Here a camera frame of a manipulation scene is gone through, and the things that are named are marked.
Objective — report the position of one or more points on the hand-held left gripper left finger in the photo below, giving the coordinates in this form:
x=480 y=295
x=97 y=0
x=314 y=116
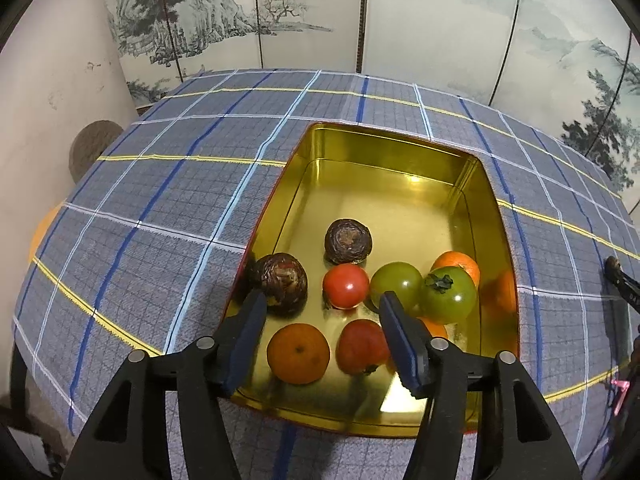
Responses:
x=245 y=345

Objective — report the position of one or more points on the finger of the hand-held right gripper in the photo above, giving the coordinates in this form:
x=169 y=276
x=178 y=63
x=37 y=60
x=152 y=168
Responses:
x=627 y=287

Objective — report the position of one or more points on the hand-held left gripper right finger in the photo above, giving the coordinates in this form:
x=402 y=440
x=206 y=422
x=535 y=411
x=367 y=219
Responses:
x=400 y=345

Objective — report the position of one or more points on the orange mandarin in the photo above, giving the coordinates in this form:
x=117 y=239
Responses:
x=298 y=353
x=434 y=331
x=457 y=261

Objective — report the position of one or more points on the red tomato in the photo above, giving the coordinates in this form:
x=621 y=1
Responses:
x=346 y=286
x=362 y=347

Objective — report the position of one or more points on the green tomato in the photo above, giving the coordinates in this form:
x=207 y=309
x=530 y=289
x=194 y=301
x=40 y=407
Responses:
x=397 y=282
x=450 y=294

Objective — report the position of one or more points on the red and gold tin box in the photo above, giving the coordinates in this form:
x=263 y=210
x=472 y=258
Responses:
x=390 y=200

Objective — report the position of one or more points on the blue plaid tablecloth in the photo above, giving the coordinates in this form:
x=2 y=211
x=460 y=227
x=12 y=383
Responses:
x=175 y=200

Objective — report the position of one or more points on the orange round object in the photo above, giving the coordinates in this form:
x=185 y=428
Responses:
x=42 y=232

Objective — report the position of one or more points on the round brown stool seat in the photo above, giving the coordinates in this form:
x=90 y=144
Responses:
x=92 y=147

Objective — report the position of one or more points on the painted landscape folding screen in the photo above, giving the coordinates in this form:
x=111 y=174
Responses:
x=425 y=20

